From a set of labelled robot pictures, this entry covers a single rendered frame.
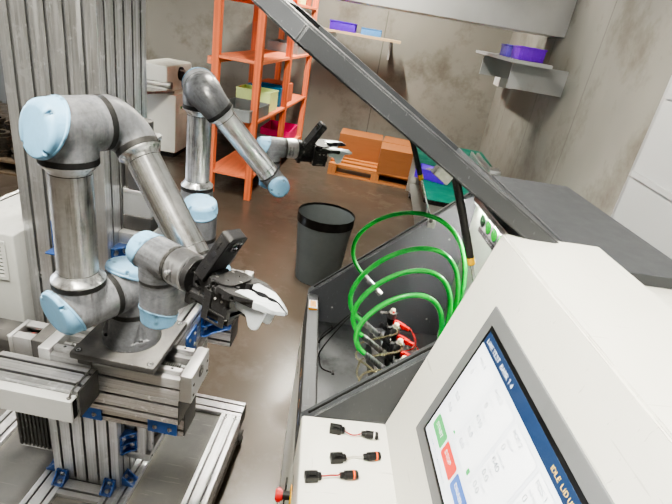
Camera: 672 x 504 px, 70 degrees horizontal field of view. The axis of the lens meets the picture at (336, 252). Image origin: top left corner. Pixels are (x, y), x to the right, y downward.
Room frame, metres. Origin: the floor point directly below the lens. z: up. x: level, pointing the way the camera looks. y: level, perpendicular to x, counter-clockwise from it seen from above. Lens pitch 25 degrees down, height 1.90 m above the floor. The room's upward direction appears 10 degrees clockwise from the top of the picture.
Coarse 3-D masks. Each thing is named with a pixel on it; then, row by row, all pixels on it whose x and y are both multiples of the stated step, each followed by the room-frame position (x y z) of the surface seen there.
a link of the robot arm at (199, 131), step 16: (192, 112) 1.63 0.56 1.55; (192, 128) 1.64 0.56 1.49; (208, 128) 1.67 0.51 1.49; (192, 144) 1.64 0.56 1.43; (208, 144) 1.67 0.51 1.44; (192, 160) 1.64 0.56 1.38; (208, 160) 1.67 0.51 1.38; (192, 176) 1.64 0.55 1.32; (208, 176) 1.68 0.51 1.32; (192, 192) 1.63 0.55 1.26; (208, 192) 1.66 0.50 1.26
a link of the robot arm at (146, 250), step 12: (132, 240) 0.82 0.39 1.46; (144, 240) 0.81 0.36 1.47; (156, 240) 0.81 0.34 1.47; (168, 240) 0.82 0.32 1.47; (132, 252) 0.80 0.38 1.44; (144, 252) 0.79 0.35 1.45; (156, 252) 0.79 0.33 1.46; (168, 252) 0.78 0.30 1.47; (144, 264) 0.79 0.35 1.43; (156, 264) 0.77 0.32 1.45; (144, 276) 0.79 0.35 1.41; (156, 276) 0.78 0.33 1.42
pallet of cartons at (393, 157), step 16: (352, 144) 6.89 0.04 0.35; (368, 144) 6.88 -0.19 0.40; (384, 144) 6.66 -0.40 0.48; (400, 144) 6.85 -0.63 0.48; (352, 160) 6.81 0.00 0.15; (368, 160) 6.88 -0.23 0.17; (384, 160) 6.39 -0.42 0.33; (400, 160) 6.38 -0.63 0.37; (352, 176) 6.44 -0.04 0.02; (384, 176) 6.78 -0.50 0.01; (400, 176) 6.38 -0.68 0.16
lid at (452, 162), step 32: (256, 0) 1.00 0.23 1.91; (288, 0) 1.19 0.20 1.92; (288, 32) 0.93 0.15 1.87; (320, 32) 0.96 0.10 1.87; (352, 64) 0.93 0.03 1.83; (384, 96) 0.93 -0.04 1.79; (416, 128) 0.94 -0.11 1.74; (448, 160) 0.94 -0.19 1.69; (480, 192) 0.95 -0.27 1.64; (512, 224) 0.96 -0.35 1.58
